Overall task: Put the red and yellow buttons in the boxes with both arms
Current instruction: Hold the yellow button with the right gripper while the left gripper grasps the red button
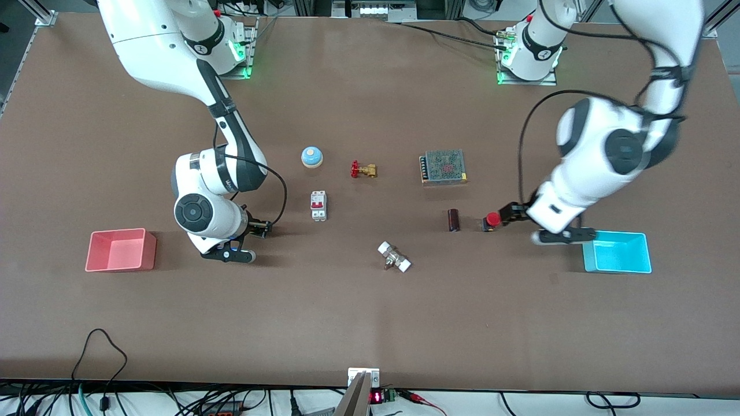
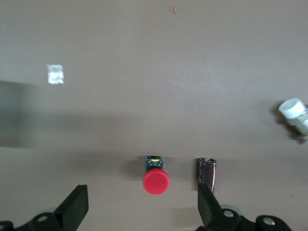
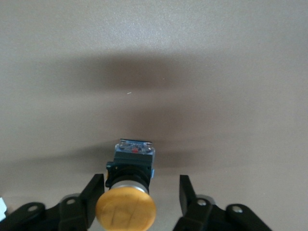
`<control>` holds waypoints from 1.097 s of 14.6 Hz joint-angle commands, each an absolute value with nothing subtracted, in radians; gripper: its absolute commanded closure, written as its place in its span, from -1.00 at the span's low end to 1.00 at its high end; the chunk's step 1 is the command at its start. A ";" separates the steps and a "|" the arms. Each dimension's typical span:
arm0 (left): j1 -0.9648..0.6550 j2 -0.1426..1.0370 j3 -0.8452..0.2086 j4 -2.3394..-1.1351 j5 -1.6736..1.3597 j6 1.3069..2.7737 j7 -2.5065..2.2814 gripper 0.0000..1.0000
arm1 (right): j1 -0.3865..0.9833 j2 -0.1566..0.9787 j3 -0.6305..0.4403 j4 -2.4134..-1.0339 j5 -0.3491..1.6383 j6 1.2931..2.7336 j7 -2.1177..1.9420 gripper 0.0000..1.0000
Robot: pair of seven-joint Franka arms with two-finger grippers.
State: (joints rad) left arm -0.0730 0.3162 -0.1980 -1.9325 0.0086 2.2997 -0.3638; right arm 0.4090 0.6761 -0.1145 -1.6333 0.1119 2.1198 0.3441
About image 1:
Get red clip wire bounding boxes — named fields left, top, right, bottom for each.
left=398, top=389, right=447, bottom=416

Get black tabletop cable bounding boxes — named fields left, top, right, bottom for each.
left=393, top=16, right=509, bottom=50

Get white control device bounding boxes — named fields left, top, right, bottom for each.
left=332, top=0, right=418, bottom=23

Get metal mesh power supply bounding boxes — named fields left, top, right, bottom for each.
left=420, top=149, right=468, bottom=185

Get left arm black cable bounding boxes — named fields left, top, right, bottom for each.
left=517, top=0, right=689, bottom=206

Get thin black looped cable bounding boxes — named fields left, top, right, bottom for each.
left=69, top=328, right=128, bottom=416

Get black coiled cable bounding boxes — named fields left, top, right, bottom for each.
left=584, top=391, right=642, bottom=410

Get metal fitting white caps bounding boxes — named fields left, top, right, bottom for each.
left=377, top=241, right=413, bottom=273

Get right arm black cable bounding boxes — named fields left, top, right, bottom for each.
left=213, top=118, right=288, bottom=227

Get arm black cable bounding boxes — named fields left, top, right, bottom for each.
left=213, top=118, right=288, bottom=227
left=517, top=0, right=689, bottom=206

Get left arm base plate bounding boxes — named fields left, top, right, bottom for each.
left=496, top=29, right=559, bottom=87

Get silver camera mount bracket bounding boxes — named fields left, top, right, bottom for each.
left=334, top=367, right=381, bottom=416

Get cyan plastic box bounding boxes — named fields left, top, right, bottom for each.
left=582, top=230, right=653, bottom=274

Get black power adapter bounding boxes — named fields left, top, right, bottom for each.
left=199, top=399, right=246, bottom=416

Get pink plastic box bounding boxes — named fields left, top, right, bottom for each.
left=85, top=228, right=157, bottom=273

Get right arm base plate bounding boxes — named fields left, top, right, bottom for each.
left=223, top=17, right=258, bottom=80

